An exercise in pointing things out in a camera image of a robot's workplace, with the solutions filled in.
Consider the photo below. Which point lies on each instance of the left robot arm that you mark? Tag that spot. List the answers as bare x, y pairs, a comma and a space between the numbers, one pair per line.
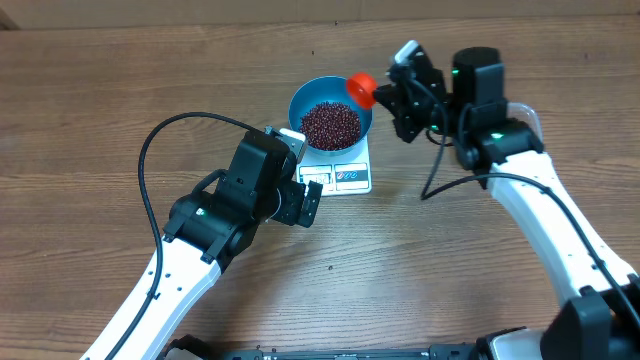
206, 230

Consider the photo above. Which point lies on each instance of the red beans in bowl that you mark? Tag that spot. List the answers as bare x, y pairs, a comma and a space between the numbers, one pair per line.
331, 126

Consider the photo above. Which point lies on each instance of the clear plastic container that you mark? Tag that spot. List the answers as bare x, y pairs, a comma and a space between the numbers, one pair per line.
527, 114

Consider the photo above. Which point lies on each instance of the red scoop with blue handle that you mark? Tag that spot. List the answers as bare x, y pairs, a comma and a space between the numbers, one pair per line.
361, 87

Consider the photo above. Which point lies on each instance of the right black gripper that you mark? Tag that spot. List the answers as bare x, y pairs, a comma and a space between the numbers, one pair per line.
399, 100

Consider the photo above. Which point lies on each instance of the white kitchen scale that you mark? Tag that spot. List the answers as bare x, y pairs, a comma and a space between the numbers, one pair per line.
344, 172

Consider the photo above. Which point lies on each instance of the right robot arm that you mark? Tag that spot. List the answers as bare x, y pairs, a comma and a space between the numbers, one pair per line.
597, 291

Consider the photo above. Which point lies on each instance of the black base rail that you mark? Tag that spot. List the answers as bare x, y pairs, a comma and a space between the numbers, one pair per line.
192, 348

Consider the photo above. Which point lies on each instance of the blue metal bowl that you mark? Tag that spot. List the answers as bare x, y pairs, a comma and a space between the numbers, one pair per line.
325, 89

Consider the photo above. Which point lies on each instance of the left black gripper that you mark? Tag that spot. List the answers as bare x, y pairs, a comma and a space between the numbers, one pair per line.
294, 192

